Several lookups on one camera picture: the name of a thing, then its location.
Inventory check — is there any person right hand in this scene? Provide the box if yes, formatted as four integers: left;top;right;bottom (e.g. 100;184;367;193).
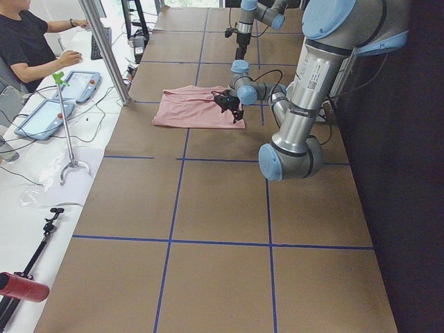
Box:
58;50;83;68

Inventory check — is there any black selfie stick tool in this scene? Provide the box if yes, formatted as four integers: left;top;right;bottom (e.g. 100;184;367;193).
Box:
1;207;65;332

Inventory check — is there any black box with label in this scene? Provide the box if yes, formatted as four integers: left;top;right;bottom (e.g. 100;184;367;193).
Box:
133;35;146;64

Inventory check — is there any black keyboard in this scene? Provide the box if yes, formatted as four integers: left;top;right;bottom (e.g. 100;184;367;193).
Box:
89;26;113;60

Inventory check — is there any clear plastic bag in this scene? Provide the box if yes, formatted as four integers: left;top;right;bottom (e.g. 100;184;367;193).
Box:
18;146;104;208

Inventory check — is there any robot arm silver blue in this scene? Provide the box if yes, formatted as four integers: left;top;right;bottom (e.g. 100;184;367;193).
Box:
231;0;287;60
225;1;411;180

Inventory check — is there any lower teach pendant tablet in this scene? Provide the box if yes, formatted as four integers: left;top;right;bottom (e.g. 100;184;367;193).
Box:
14;99;65;140

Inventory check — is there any pink Snoopy t-shirt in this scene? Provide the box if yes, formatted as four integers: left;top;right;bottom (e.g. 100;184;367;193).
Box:
152;85;246;129

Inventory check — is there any person in black shirt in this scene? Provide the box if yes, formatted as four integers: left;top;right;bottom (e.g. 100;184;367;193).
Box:
1;1;75;92

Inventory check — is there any person left hand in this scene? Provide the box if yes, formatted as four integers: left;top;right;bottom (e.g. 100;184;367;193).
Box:
70;19;89;28

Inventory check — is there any teach pendant tablet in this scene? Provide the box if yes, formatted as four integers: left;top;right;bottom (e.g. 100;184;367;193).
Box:
14;99;65;140
61;71;101;104

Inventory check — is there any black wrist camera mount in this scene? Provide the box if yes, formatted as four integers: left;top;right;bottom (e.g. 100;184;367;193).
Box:
211;89;232;113
224;27;238;38

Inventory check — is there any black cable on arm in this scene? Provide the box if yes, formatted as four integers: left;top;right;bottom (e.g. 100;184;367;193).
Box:
249;69;289;94

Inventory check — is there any red cylinder bottle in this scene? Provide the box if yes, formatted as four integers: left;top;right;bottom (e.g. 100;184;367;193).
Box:
1;272;50;302

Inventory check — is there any metal reacher grabber stick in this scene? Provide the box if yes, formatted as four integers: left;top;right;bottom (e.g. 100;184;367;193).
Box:
52;71;92;186

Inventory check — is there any upper teach pendant tablet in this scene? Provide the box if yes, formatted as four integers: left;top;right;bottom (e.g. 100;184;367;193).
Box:
61;71;101;104

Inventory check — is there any aluminium frame post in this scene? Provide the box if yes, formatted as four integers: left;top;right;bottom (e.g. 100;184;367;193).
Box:
78;0;130;105

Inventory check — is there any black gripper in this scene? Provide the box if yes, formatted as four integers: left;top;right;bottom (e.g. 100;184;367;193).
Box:
227;96;244;123
235;31;250;60

